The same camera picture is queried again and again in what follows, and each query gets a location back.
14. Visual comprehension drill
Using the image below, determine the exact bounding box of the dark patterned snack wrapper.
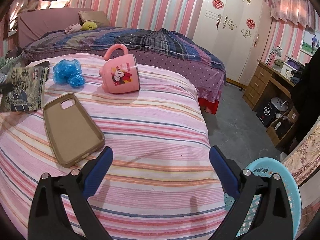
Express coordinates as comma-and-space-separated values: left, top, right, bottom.
1, 66, 49, 112

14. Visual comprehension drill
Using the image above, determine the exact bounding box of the brown phone case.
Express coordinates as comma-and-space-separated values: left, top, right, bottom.
43, 93, 105, 168

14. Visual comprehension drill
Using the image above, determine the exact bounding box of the blue plastic trash basket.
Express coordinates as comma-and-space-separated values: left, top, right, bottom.
237, 157, 302, 236

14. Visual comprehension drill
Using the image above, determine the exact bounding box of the black smartphone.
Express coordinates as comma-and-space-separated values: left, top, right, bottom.
35, 61, 50, 68

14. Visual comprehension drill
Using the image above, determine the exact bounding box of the black hanging coat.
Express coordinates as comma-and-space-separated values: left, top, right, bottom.
291, 50, 319, 143

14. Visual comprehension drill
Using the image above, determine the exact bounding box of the wooden desk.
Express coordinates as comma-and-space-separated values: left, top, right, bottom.
243, 61, 299, 150

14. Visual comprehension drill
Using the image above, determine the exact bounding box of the pink cartoon mug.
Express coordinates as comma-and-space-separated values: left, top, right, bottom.
99, 43, 140, 94

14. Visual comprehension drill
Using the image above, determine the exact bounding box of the white printer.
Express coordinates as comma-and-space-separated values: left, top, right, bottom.
280, 55, 302, 81

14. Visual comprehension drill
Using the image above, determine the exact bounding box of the brown pillow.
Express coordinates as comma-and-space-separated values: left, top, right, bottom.
78, 10, 110, 27

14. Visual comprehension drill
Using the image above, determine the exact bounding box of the blue plastic bag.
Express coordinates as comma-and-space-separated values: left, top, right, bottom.
53, 59, 85, 88

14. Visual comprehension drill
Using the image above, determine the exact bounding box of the desk lamp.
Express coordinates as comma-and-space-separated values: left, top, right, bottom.
266, 46, 281, 66

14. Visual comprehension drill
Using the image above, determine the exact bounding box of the yellow plush toy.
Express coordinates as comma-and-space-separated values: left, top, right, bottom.
81, 21, 98, 31

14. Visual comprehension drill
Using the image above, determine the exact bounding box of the purple bed with blanket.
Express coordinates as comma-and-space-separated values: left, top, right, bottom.
17, 8, 226, 114

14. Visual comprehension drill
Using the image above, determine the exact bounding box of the pink window curtain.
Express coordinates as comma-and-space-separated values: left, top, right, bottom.
271, 0, 316, 30

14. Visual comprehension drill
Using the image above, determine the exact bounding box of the black box under desk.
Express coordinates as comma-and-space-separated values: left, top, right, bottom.
256, 101, 278, 128

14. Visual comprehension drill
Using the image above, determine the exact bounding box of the pink striped bed cover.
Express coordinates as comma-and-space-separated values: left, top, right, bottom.
1, 54, 226, 239

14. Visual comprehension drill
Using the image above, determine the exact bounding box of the floral curtain right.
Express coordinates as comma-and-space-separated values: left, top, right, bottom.
283, 120, 320, 186

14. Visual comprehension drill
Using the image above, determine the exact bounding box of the small framed photo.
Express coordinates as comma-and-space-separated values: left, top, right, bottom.
300, 29, 320, 56

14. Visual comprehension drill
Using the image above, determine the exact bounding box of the white wardrobe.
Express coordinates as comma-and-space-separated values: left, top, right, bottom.
193, 0, 271, 86

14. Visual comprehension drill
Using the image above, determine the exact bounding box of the pink plush toy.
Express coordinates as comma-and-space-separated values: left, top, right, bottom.
64, 23, 82, 34

